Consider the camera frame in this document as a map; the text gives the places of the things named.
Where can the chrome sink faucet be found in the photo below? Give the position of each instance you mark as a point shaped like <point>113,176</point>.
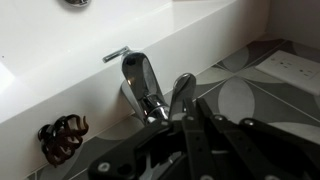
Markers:
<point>144,94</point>

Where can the white wall outlet plate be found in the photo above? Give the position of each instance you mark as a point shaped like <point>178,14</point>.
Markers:
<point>294,70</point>

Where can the dark tortoiseshell hair claw clip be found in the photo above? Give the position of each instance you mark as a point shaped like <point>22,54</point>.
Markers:
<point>60,140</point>

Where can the left sink drain stopper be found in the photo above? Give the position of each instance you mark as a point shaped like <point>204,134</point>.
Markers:
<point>77,3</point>

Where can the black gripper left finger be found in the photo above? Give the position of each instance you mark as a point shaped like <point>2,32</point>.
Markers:
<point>201,164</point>

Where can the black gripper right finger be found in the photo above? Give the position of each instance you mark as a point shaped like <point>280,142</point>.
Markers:
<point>235,154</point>

